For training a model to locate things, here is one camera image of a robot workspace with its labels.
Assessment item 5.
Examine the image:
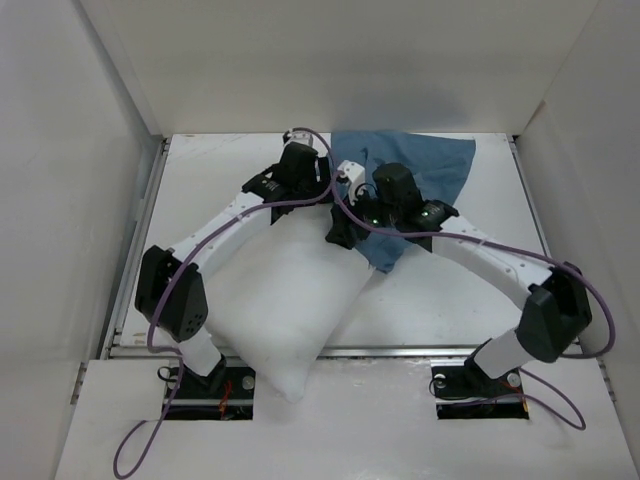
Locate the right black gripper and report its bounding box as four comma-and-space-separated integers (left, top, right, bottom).
324, 180, 401, 250

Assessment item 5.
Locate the blue pillowcase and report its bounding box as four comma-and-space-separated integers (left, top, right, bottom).
325, 131, 476, 273

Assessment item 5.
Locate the white pillow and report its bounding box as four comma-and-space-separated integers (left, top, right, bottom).
206, 205, 373, 403

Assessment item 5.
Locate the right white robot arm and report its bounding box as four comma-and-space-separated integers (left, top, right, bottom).
326, 161, 592, 394

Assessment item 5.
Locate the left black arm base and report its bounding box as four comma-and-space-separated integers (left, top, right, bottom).
165, 359, 256, 421

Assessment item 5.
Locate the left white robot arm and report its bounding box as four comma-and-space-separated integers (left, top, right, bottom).
134, 141, 331, 397

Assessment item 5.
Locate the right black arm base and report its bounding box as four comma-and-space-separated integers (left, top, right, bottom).
428, 361, 529, 420

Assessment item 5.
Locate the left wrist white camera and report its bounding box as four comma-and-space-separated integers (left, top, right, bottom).
282, 128, 314, 147

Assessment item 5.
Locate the wrist white camera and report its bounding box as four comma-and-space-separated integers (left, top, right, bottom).
338, 160, 366, 205
282, 128, 314, 147

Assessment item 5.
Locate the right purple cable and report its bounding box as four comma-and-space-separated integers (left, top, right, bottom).
330, 169, 617, 432

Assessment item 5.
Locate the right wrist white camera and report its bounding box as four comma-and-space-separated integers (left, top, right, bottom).
338, 160, 366, 205

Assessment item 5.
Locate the aluminium rail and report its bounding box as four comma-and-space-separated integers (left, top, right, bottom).
102, 137, 581, 360

